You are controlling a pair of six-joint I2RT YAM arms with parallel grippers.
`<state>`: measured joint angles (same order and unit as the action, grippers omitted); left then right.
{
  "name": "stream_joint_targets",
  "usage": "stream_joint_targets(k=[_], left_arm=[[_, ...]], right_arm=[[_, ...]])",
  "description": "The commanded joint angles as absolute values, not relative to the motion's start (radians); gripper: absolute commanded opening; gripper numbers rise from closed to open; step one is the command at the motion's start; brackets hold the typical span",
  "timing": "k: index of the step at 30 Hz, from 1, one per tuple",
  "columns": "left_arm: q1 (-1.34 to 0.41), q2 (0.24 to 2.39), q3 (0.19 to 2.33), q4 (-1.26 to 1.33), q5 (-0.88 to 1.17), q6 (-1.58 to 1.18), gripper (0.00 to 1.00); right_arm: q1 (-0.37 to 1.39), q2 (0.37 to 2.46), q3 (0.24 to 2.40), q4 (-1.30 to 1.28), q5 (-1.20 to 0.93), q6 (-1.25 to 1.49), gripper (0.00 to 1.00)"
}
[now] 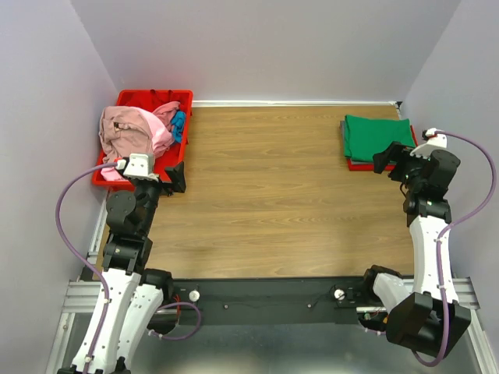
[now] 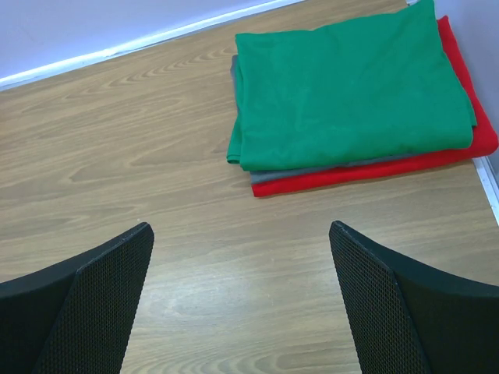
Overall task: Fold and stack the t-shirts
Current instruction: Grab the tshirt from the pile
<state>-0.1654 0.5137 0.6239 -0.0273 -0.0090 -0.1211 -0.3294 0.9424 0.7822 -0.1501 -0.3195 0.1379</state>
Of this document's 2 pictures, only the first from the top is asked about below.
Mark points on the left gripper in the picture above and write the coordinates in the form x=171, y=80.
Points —
x=176, y=174

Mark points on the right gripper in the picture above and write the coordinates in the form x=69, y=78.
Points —
x=398, y=153

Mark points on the dusty pink printed t-shirt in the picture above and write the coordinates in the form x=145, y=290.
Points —
x=124, y=130

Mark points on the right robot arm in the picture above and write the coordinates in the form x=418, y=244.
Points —
x=429, y=253

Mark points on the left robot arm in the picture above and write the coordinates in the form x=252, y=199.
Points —
x=130, y=293

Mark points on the green folded t-shirt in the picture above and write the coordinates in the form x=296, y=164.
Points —
x=364, y=137

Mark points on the light pink t-shirt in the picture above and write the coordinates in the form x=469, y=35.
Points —
x=162, y=138

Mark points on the red folded t-shirt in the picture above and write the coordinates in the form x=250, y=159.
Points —
x=366, y=166

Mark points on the blue t-shirt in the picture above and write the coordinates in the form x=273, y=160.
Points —
x=178, y=125

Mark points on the grey folded t-shirt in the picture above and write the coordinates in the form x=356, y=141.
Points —
x=342, y=128

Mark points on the coral pink t-shirt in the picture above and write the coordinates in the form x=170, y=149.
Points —
x=167, y=112

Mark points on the red plastic bin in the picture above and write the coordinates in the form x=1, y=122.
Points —
x=150, y=100

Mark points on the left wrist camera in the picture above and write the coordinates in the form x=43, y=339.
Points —
x=138, y=166

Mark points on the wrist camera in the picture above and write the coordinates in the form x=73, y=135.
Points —
x=435, y=139
x=138, y=166

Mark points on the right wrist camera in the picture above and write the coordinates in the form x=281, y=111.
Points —
x=435, y=139

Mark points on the aluminium frame rail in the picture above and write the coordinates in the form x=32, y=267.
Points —
x=178, y=320

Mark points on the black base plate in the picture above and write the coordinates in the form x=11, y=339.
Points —
x=279, y=300

